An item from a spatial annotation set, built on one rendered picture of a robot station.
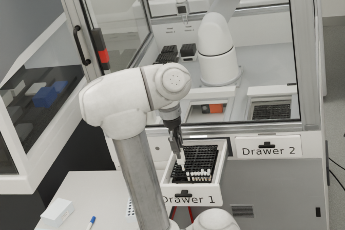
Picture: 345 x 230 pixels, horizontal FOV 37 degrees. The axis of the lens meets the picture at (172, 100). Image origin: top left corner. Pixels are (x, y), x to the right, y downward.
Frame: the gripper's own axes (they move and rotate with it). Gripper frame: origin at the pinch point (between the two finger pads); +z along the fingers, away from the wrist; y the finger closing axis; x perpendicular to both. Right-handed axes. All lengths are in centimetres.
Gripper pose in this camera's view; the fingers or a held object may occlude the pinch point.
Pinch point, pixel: (180, 156)
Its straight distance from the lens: 221.6
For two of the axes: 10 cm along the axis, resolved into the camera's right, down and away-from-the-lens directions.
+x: -9.5, 0.5, 3.0
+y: 2.3, -5.1, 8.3
